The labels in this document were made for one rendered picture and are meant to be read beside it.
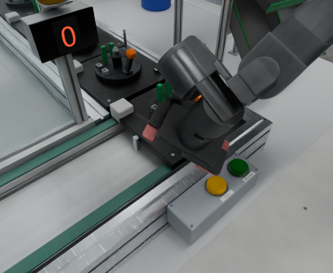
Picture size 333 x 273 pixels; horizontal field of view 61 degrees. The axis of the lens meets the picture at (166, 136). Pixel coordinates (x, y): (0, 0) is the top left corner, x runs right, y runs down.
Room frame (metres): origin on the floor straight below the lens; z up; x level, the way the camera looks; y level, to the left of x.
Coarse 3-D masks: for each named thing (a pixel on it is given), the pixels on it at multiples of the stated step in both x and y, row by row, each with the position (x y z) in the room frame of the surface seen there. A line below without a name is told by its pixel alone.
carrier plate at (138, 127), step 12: (144, 96) 0.62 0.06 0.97; (144, 108) 0.57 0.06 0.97; (120, 120) 0.53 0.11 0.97; (132, 120) 0.52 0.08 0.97; (144, 120) 0.52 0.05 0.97; (132, 132) 0.49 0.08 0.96; (144, 144) 0.45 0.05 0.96; (156, 144) 0.44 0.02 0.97; (168, 144) 0.44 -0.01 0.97; (156, 156) 0.42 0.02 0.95; (168, 156) 0.41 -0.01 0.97; (180, 156) 0.41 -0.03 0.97
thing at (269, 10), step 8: (256, 0) 0.66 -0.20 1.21; (264, 0) 0.64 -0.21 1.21; (272, 0) 0.67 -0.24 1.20; (280, 0) 0.68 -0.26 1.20; (288, 0) 0.65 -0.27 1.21; (296, 0) 0.67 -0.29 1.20; (304, 0) 0.69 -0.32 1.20; (264, 8) 0.64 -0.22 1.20; (272, 8) 0.63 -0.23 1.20; (280, 8) 0.65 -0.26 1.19
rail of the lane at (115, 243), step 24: (264, 120) 0.54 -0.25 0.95; (240, 144) 0.45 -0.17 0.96; (264, 144) 0.52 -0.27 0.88; (192, 168) 0.38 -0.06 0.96; (168, 192) 0.32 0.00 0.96; (120, 216) 0.27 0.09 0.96; (144, 216) 0.27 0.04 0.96; (96, 240) 0.22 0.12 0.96; (120, 240) 0.22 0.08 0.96; (144, 240) 0.25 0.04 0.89; (48, 264) 0.18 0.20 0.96; (72, 264) 0.18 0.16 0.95; (96, 264) 0.19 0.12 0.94; (120, 264) 0.21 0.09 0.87
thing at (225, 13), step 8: (176, 0) 0.84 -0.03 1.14; (224, 0) 0.71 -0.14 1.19; (232, 0) 0.71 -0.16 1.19; (176, 8) 0.84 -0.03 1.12; (224, 8) 0.71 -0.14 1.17; (176, 16) 0.84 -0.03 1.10; (224, 16) 0.70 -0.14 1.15; (176, 24) 0.83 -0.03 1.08; (224, 24) 0.70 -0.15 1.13; (176, 32) 0.83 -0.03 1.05; (224, 32) 0.70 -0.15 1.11; (176, 40) 0.83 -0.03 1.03; (224, 40) 0.71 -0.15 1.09; (216, 48) 0.71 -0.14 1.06; (224, 48) 0.71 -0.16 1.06; (232, 48) 1.05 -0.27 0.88; (216, 56) 0.71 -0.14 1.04
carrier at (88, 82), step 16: (112, 48) 0.78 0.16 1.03; (80, 64) 0.75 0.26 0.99; (96, 64) 0.72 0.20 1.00; (112, 64) 0.75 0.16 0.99; (144, 64) 0.78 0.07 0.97; (80, 80) 0.70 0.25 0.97; (96, 80) 0.70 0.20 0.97; (112, 80) 0.67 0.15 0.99; (128, 80) 0.68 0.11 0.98; (144, 80) 0.70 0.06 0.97; (160, 80) 0.70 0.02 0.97; (96, 96) 0.62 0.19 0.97; (112, 96) 0.62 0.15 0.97; (128, 96) 0.62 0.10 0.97
